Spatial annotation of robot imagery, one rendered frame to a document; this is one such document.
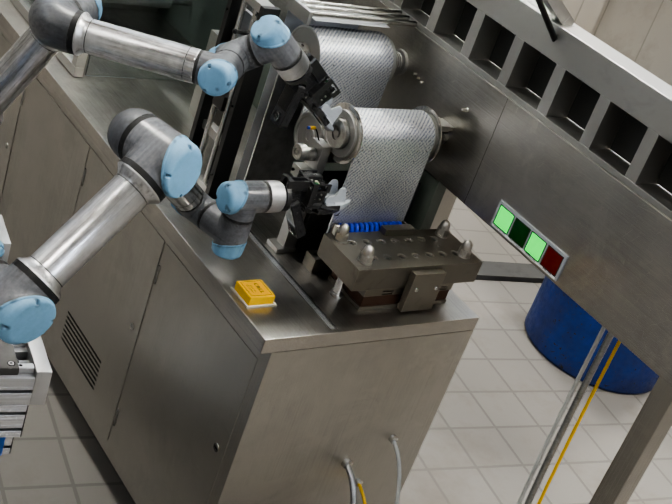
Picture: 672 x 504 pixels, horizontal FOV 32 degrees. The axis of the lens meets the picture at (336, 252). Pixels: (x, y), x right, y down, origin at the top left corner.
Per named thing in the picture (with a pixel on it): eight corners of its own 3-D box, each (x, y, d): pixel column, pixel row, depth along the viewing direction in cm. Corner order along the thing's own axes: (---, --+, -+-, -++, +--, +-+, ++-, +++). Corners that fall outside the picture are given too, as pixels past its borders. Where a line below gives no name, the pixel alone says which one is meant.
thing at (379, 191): (328, 225, 289) (351, 160, 281) (400, 223, 304) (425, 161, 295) (329, 226, 289) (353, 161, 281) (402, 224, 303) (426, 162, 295)
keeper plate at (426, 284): (396, 307, 289) (411, 270, 284) (426, 304, 295) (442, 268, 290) (402, 313, 287) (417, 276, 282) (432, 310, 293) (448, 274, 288)
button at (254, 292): (233, 289, 274) (236, 280, 273) (258, 287, 278) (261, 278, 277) (247, 306, 270) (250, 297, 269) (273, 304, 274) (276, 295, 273)
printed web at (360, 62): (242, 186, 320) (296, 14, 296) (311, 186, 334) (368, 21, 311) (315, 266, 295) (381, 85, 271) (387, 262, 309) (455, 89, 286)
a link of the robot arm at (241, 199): (209, 205, 270) (219, 173, 266) (249, 204, 276) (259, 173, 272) (225, 223, 265) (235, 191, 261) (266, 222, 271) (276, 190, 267)
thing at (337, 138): (335, 155, 282) (322, 132, 285) (341, 155, 283) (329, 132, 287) (349, 133, 277) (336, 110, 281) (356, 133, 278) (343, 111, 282)
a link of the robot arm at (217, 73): (13, -3, 246) (236, 60, 243) (35, -15, 255) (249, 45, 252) (8, 49, 251) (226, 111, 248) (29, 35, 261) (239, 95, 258)
